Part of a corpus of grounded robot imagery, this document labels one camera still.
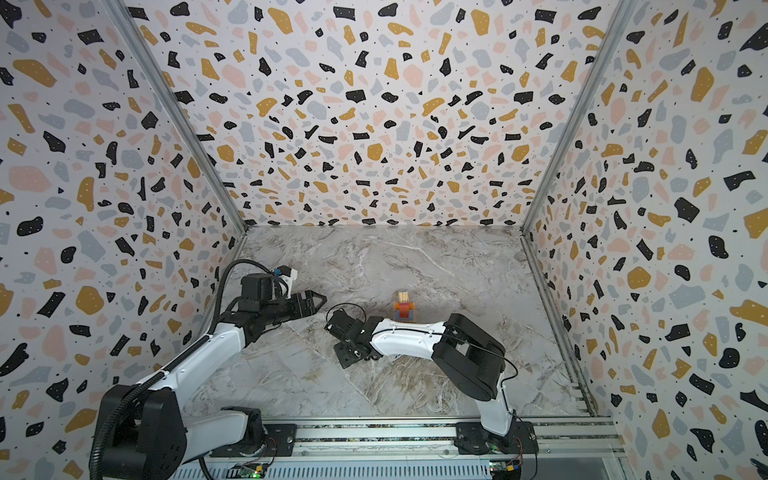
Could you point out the right corner aluminium post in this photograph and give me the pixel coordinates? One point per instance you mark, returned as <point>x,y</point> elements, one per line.
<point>616,27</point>

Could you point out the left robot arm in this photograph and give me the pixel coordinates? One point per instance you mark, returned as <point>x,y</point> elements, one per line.
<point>141,431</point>

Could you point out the left green circuit board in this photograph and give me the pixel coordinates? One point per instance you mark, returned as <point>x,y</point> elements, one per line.
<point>251,470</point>

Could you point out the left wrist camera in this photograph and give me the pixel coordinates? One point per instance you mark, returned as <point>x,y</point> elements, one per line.
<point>288,275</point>

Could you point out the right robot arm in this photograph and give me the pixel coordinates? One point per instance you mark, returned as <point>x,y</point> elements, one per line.
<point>473,360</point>

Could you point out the right circuit board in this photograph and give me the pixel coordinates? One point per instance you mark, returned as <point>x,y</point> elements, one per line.
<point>506,470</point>

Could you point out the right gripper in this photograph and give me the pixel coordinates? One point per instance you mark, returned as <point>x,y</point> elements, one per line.
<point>347,336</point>

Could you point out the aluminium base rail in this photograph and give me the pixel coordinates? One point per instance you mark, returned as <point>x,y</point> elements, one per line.
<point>421,448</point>

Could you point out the corner aluminium post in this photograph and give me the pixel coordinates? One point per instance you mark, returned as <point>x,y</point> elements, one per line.
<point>120,17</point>
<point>616,27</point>

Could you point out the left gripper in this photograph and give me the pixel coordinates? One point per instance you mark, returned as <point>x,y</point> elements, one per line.
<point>296,303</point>

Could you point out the left corner aluminium post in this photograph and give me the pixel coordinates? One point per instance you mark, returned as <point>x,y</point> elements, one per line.
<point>120,17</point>

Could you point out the natural wood block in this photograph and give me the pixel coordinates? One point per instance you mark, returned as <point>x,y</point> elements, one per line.
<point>406,321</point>

